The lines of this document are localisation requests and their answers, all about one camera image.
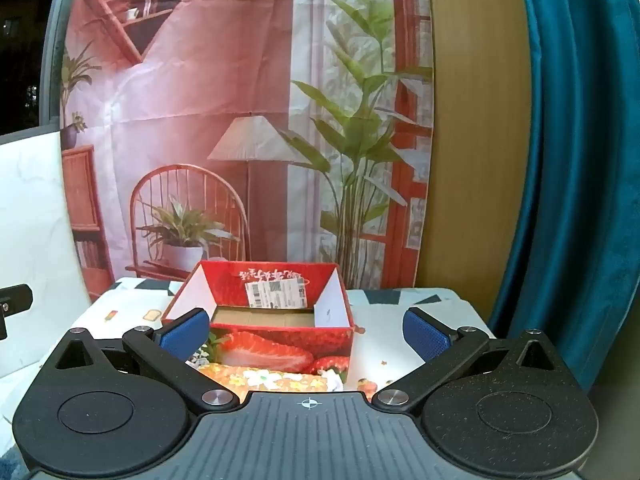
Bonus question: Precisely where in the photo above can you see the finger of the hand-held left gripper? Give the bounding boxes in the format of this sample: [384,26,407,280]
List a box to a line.
[0,283,34,342]

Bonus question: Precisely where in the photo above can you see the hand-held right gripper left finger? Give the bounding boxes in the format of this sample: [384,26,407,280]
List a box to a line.
[50,307,240,409]

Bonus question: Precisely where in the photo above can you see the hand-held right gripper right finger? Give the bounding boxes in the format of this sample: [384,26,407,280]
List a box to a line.
[371,306,569,409]

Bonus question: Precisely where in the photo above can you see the red strawberry print box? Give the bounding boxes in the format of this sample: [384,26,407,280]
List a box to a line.
[160,260,355,394]

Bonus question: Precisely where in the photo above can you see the white printed tablecloth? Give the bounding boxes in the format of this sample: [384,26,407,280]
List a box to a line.
[65,275,497,397]

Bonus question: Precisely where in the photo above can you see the white marble pattern board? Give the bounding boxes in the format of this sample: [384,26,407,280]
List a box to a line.
[0,130,97,376]

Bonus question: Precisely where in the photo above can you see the orange floral printed pouch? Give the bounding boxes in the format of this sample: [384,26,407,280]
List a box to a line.
[197,364,346,395]

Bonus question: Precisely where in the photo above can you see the yellow wooden panel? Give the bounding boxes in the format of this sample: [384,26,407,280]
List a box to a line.
[417,0,547,292]

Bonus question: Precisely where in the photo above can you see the teal curtain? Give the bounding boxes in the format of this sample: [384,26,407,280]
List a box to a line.
[487,0,640,394]

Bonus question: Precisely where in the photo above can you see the printed room scene wall tapestry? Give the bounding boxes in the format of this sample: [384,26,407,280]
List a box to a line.
[59,0,435,302]

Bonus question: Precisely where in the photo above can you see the grey window frame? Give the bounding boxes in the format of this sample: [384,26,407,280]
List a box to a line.
[39,0,77,128]

